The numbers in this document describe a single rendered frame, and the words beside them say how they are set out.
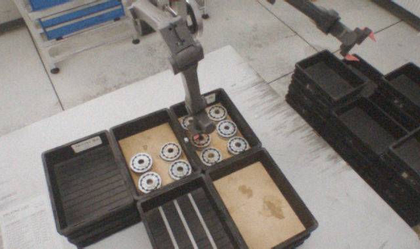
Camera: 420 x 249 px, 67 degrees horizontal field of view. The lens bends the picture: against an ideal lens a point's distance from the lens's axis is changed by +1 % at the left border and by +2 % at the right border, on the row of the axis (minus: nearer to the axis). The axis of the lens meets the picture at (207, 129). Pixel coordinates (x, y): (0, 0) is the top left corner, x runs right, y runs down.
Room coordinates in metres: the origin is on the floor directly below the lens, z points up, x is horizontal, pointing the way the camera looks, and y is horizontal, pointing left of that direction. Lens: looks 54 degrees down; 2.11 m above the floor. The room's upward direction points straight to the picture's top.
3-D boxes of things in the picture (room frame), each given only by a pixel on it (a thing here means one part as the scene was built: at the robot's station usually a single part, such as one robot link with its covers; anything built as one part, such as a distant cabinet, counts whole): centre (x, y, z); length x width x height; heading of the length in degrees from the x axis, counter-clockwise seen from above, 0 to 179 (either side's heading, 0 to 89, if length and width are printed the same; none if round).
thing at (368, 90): (1.77, -1.18, 0.26); 0.40 x 0.30 x 0.23; 31
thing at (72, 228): (0.61, 0.51, 0.92); 0.40 x 0.30 x 0.02; 26
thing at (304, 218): (0.51, -0.21, 0.87); 0.40 x 0.30 x 0.11; 26
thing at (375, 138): (1.22, -1.05, 0.31); 0.40 x 0.30 x 0.34; 31
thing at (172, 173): (0.67, 0.12, 0.86); 0.10 x 0.10 x 0.01
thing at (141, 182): (0.61, 0.25, 0.86); 0.10 x 0.10 x 0.01
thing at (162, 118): (0.74, 0.24, 0.87); 0.40 x 0.30 x 0.11; 26
